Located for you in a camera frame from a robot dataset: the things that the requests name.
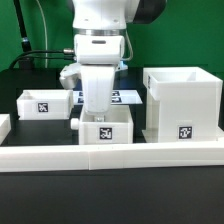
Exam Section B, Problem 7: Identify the white U-shaped fence rail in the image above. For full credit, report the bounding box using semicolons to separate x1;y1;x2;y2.
0;114;224;172

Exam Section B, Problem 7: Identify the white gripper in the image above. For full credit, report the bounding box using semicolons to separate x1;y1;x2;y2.
59;63;116;114

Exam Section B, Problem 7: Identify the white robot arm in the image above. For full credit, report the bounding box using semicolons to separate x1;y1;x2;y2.
60;0;167;116

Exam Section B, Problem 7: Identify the white drawer with tag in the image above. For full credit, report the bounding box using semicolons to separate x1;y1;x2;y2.
16;90;74;120
70;105;133;145

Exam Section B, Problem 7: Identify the white thin cable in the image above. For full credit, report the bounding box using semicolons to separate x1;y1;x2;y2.
35;0;49;69

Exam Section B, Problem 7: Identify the white fiducial tag sheet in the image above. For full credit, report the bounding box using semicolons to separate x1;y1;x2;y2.
73;90;142;105

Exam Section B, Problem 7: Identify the white drawer cabinet box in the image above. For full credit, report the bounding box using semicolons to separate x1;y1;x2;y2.
143;67;223;143

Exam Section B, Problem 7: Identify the white front drawer with tag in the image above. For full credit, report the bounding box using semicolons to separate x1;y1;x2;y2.
70;105;133;145

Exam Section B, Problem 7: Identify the black cable with connector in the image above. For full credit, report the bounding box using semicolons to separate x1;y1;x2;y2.
9;48;77;70

